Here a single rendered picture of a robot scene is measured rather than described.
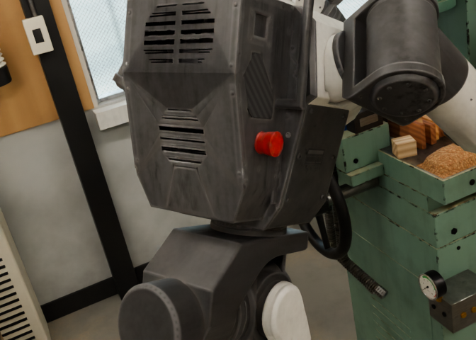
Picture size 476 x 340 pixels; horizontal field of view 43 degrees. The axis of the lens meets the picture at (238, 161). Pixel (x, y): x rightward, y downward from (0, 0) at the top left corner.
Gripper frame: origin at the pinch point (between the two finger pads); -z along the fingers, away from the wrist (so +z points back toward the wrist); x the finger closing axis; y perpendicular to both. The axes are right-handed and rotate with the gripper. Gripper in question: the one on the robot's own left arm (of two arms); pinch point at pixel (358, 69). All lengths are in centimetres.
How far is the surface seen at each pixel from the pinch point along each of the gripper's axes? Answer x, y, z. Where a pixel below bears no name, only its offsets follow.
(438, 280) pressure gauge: 29, -25, -34
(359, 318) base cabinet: -17, -42, -74
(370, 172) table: 5.6, -15.1, -19.0
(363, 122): 3.7, -8.3, -8.9
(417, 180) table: 18.0, -11.1, -20.4
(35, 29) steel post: -113, -46, 41
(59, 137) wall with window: -124, -71, 4
